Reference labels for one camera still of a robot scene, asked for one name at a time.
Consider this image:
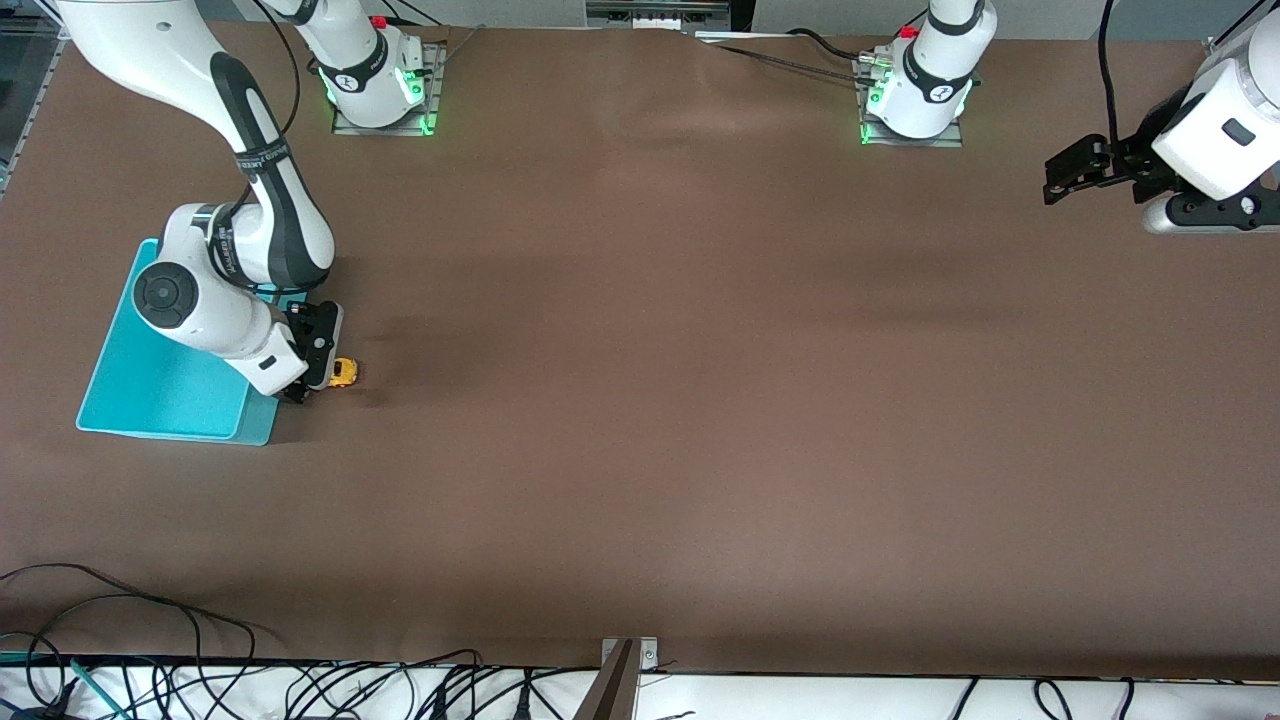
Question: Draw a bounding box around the teal plastic bin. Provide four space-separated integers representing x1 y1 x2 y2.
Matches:
76 238 310 447

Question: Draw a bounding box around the grey metal mounting plate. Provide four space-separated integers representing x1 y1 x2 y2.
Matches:
601 637 659 673

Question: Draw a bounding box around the grey metal fixture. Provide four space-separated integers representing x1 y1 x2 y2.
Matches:
585 0 737 31

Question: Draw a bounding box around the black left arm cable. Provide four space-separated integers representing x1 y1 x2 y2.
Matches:
1097 0 1127 143

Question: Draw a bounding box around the grey left arm base plate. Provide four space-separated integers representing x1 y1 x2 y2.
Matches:
858 55 966 149

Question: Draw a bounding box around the black looping right arm cable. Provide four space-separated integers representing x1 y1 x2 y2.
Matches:
250 0 303 136

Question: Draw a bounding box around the long black table cable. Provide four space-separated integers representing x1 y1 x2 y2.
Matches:
0 564 263 701

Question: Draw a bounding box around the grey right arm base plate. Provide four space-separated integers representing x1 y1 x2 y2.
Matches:
332 42 447 137

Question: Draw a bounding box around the thick black base cable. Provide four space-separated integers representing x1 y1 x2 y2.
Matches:
788 27 873 63

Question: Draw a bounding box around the black tangled cable bundle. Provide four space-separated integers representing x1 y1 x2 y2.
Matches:
150 650 601 720

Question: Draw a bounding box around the thin black base cable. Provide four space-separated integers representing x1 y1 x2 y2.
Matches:
712 44 871 83

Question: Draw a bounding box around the grey aluminium frame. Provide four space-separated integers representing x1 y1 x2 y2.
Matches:
0 0 67 196

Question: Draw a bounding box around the grey camera pole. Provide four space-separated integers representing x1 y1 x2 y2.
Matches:
575 640 638 720

